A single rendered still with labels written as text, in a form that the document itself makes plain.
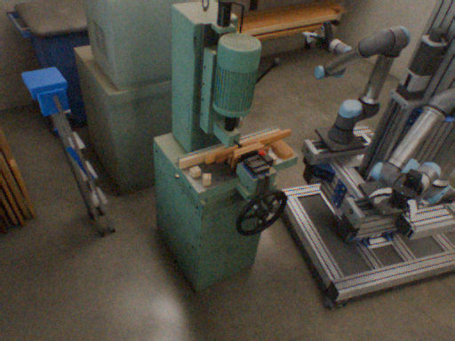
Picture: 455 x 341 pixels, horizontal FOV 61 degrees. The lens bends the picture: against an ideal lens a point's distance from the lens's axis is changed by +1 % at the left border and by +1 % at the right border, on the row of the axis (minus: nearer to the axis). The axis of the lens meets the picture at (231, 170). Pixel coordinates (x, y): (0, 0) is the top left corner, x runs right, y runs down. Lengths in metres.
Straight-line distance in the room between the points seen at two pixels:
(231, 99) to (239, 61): 0.18
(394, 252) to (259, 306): 0.94
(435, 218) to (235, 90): 1.26
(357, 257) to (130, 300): 1.42
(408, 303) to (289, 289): 0.76
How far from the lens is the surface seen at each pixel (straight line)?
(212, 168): 1.88
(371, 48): 2.13
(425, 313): 2.86
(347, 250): 2.62
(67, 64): 3.28
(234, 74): 1.60
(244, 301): 2.49
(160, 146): 2.15
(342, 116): 2.28
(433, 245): 2.94
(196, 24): 1.71
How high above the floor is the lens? 2.16
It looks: 42 degrees down
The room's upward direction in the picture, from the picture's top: 8 degrees clockwise
